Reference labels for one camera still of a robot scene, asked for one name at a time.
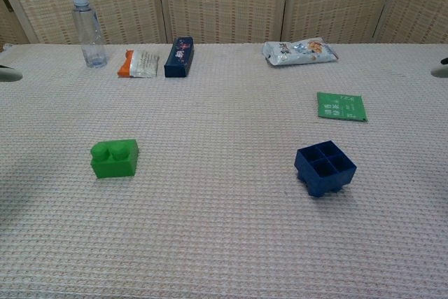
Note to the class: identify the white snack bag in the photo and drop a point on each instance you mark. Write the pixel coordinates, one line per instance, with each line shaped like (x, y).
(297, 52)

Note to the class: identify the blue toy brick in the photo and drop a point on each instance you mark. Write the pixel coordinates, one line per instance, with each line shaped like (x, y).
(315, 176)

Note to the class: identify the bamboo folding screen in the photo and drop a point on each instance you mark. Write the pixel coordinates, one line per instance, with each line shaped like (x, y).
(224, 1)

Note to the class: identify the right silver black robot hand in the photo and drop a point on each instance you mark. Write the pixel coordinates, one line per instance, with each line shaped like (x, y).
(441, 72)

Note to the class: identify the dark blue rectangular box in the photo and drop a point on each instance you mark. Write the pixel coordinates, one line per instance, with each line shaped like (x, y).
(179, 59)

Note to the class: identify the green square sachet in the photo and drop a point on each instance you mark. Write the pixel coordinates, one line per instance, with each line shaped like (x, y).
(341, 106)

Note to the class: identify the green toy brick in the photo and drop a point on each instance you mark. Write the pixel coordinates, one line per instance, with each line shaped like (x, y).
(113, 164)

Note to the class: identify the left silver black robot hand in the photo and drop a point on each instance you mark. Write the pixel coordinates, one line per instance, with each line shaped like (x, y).
(8, 75)

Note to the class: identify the orange white snack packet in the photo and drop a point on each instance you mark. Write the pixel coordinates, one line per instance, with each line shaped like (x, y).
(141, 64)

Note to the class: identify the clear plastic water bottle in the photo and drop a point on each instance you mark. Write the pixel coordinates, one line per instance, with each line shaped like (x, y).
(91, 40)

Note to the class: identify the beige woven tablecloth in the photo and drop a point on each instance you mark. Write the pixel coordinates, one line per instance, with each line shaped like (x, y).
(217, 225)

